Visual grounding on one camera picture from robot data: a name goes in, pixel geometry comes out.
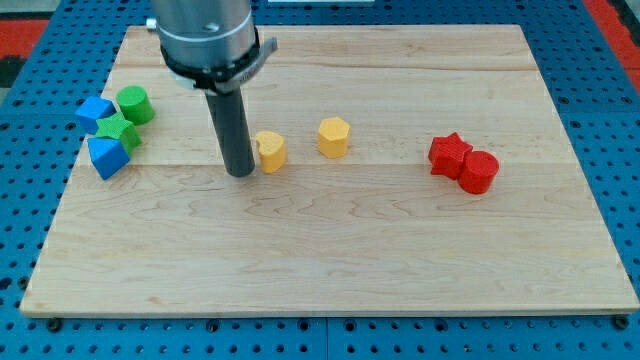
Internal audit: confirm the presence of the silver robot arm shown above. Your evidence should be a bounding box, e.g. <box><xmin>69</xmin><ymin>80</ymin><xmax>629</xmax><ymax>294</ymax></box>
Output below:
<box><xmin>151</xmin><ymin>0</ymin><xmax>256</xmax><ymax>69</ymax></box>

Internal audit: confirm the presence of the yellow hexagon block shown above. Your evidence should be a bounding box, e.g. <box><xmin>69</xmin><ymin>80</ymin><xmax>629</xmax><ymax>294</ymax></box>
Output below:
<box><xmin>318</xmin><ymin>117</ymin><xmax>350</xmax><ymax>159</ymax></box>

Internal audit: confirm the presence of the yellow heart block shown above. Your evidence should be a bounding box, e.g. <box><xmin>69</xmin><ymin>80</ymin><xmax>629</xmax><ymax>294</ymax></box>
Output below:
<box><xmin>256</xmin><ymin>130</ymin><xmax>287</xmax><ymax>174</ymax></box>

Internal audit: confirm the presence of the wooden board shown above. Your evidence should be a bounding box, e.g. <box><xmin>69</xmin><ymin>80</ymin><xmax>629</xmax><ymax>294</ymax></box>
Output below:
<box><xmin>20</xmin><ymin>25</ymin><xmax>639</xmax><ymax>319</ymax></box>

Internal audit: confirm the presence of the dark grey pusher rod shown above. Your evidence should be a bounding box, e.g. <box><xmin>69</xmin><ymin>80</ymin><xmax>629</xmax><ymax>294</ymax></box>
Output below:
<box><xmin>206</xmin><ymin>89</ymin><xmax>255</xmax><ymax>177</ymax></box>

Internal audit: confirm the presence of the red star block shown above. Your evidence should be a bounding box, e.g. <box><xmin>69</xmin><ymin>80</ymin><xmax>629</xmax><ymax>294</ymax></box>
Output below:
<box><xmin>427</xmin><ymin>132</ymin><xmax>473</xmax><ymax>180</ymax></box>

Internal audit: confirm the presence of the red cylinder block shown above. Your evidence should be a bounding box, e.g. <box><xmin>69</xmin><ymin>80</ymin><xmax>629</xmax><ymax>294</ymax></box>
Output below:
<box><xmin>458</xmin><ymin>151</ymin><xmax>500</xmax><ymax>195</ymax></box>

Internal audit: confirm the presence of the green cylinder block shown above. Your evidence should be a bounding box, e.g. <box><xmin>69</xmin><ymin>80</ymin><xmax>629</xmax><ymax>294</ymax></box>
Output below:
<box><xmin>116</xmin><ymin>85</ymin><xmax>155</xmax><ymax>125</ymax></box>

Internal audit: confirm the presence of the green star block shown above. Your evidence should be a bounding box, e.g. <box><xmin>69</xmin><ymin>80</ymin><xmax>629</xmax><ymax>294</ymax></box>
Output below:
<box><xmin>95</xmin><ymin>112</ymin><xmax>142</xmax><ymax>155</ymax></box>

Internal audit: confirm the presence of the blue triangle block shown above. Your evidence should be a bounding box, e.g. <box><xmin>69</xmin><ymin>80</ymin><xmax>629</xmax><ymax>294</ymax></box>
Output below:
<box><xmin>87</xmin><ymin>137</ymin><xmax>130</xmax><ymax>180</ymax></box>

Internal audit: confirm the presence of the blue cube block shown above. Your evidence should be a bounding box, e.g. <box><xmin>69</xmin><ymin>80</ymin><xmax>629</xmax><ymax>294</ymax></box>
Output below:
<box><xmin>74</xmin><ymin>96</ymin><xmax>116</xmax><ymax>135</ymax></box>

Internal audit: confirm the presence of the black clamp ring with bracket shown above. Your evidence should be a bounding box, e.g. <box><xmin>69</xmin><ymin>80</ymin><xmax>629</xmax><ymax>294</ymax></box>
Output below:
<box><xmin>158</xmin><ymin>29</ymin><xmax>279</xmax><ymax>96</ymax></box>

